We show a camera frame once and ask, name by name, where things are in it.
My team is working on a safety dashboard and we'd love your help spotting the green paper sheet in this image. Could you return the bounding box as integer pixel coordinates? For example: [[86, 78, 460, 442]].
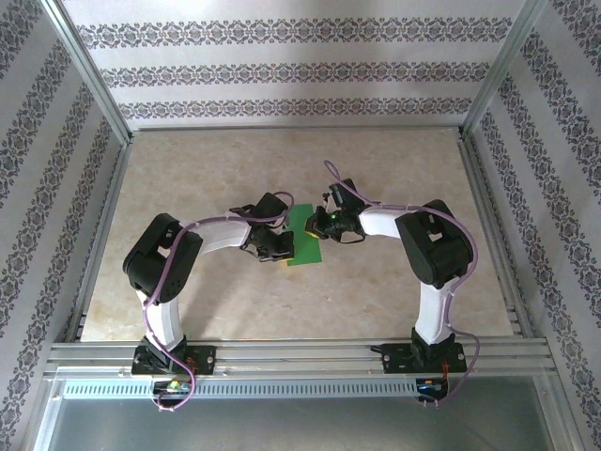
[[285, 203, 324, 268]]

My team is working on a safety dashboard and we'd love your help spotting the grey metal sheet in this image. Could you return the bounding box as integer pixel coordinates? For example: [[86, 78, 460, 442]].
[[32, 394, 574, 451]]

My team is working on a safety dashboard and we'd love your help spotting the small circuit board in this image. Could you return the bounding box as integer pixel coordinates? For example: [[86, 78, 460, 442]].
[[415, 378, 450, 396], [152, 380, 193, 396]]

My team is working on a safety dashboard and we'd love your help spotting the aluminium back rail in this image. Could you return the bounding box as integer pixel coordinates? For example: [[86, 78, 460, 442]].
[[129, 124, 466, 135]]

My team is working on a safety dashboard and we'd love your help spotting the aluminium mounting rail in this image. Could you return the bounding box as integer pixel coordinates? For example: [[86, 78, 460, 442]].
[[44, 341, 555, 377]]

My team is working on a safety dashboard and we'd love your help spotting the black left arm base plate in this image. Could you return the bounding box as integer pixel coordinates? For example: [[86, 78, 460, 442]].
[[131, 345, 218, 377]]

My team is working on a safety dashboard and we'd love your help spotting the slotted grey cable duct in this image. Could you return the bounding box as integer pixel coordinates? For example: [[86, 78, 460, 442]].
[[60, 379, 452, 400]]

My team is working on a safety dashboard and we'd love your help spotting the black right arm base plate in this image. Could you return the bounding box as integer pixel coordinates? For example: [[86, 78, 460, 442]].
[[370, 340, 470, 376]]

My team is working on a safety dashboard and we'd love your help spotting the aluminium side rail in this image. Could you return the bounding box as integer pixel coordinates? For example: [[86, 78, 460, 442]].
[[63, 140, 135, 343], [457, 135, 536, 339]]

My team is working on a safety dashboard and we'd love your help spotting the aluminium frame post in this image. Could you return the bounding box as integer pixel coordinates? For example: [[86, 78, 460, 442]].
[[39, 0, 133, 148], [458, 0, 549, 141]]

